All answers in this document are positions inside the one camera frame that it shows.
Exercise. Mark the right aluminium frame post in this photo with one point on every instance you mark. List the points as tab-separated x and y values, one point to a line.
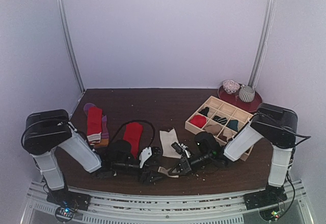
262	45

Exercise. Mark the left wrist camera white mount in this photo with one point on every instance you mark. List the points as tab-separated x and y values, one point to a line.
144	156

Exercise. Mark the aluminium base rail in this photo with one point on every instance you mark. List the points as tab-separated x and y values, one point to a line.
106	207

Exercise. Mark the cream sock with brown toe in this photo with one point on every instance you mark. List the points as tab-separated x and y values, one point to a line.
167	138

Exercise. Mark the aluminium frame post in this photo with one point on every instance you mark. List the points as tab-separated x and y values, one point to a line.
262	45
69	45

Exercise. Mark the rolled red sock in box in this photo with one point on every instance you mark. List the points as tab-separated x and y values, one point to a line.
198	120

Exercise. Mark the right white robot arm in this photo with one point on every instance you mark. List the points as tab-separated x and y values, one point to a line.
276	124

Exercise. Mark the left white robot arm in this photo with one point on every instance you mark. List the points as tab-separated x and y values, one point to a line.
45	131

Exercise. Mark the tan sock roll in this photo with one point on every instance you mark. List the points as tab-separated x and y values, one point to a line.
214	129

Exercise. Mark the red sock near centre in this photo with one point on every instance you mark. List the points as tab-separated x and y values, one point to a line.
132	134

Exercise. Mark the wooden compartment organiser box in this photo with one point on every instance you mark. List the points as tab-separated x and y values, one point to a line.
214	111

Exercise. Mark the black white striped sock roll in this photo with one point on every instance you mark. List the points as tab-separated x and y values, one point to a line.
221	120

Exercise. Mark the left aluminium frame post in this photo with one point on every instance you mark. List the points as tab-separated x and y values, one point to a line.
69	45

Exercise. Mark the dark red round plate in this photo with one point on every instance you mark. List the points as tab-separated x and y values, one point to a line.
234	99

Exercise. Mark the purple orange striped sock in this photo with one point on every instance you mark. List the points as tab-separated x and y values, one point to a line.
105	134

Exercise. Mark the red sock with striped cuff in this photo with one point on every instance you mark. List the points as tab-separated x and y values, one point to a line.
94	124

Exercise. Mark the patterned white bowl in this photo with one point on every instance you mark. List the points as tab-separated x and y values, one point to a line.
230	86

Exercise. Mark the striped grey cup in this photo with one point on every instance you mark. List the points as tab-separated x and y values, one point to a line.
246	94

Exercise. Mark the black sock in box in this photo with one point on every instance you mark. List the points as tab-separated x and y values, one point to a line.
205	111

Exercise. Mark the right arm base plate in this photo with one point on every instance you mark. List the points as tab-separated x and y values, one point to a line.
263	198

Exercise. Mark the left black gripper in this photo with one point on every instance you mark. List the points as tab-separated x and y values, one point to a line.
147	177

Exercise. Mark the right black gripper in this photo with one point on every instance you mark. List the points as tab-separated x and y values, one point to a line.
183	165

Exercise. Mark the teal sock roll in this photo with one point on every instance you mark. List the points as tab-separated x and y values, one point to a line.
233	125

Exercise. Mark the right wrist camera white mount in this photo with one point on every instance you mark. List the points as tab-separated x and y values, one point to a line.
183	149

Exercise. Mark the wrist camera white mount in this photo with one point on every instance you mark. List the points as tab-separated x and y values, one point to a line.
144	156
183	149

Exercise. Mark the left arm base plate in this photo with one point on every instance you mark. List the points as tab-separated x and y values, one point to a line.
69	199

